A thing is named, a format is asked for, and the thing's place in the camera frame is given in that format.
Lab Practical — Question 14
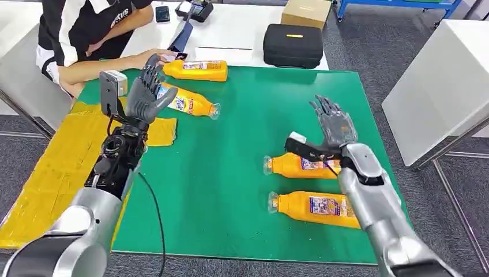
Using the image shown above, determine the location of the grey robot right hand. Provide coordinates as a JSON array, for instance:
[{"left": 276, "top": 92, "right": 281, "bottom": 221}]
[{"left": 309, "top": 95, "right": 359, "bottom": 155}]

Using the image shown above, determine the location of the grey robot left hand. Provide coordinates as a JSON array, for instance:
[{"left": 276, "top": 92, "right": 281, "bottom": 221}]
[{"left": 125, "top": 54, "right": 179, "bottom": 125}]

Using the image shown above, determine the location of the person's right hand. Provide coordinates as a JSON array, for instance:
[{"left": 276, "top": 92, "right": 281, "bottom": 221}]
[{"left": 138, "top": 48, "right": 177, "bottom": 68}]

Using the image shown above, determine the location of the small printed card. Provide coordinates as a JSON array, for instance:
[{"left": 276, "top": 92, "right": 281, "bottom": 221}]
[{"left": 163, "top": 51, "right": 189, "bottom": 62}]

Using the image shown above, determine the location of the orange drink bottle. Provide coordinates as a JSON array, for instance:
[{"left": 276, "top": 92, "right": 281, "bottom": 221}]
[
  {"left": 161, "top": 59, "right": 229, "bottom": 83},
  {"left": 262, "top": 152, "right": 343, "bottom": 181},
  {"left": 266, "top": 190, "right": 362, "bottom": 230},
  {"left": 156, "top": 81, "right": 222, "bottom": 121}
]

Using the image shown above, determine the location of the dark blue tablet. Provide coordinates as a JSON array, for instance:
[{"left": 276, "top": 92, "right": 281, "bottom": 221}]
[{"left": 167, "top": 19, "right": 194, "bottom": 53}]

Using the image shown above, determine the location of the black smartphone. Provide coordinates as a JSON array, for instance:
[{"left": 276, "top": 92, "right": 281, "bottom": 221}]
[{"left": 155, "top": 5, "right": 171, "bottom": 23}]

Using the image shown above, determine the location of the black handheld controller device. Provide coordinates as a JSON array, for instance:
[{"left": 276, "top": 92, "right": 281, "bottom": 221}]
[{"left": 175, "top": 0, "right": 215, "bottom": 23}]

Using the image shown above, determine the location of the white desk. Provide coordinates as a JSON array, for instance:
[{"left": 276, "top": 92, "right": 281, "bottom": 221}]
[{"left": 0, "top": 0, "right": 330, "bottom": 140}]

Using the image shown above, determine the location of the black carrying case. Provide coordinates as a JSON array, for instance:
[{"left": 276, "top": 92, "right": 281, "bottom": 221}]
[{"left": 262, "top": 23, "right": 324, "bottom": 70}]

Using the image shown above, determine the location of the person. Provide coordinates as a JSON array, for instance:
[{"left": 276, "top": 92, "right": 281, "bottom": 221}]
[{"left": 35, "top": 0, "right": 177, "bottom": 99}]

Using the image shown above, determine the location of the green mat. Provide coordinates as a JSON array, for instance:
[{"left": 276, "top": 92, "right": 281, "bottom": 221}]
[{"left": 76, "top": 65, "right": 412, "bottom": 266}]

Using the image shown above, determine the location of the white side table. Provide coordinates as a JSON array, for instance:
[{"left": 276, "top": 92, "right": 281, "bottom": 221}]
[{"left": 381, "top": 19, "right": 489, "bottom": 276}]

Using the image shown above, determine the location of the cardboard box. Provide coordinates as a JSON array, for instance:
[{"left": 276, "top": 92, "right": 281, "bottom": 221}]
[{"left": 280, "top": 0, "right": 333, "bottom": 31}]

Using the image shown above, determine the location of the yellow sheet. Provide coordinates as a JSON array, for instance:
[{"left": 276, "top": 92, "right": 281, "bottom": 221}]
[{"left": 0, "top": 100, "right": 179, "bottom": 250}]

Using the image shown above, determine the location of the blue metal cart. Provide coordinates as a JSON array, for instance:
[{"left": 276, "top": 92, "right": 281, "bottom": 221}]
[{"left": 334, "top": 0, "right": 462, "bottom": 22}]

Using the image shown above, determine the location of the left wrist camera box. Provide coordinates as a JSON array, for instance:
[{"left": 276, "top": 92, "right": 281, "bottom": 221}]
[{"left": 99, "top": 69, "right": 129, "bottom": 118}]

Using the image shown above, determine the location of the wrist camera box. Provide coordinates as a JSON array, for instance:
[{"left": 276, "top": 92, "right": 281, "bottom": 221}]
[
  {"left": 284, "top": 131, "right": 341, "bottom": 164},
  {"left": 99, "top": 69, "right": 129, "bottom": 118}
]

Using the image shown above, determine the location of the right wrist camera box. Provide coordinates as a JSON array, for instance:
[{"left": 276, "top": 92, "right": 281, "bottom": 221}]
[{"left": 284, "top": 131, "right": 341, "bottom": 164}]

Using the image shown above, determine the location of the black cable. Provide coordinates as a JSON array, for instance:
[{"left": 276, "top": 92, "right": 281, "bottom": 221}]
[{"left": 137, "top": 172, "right": 167, "bottom": 277}]

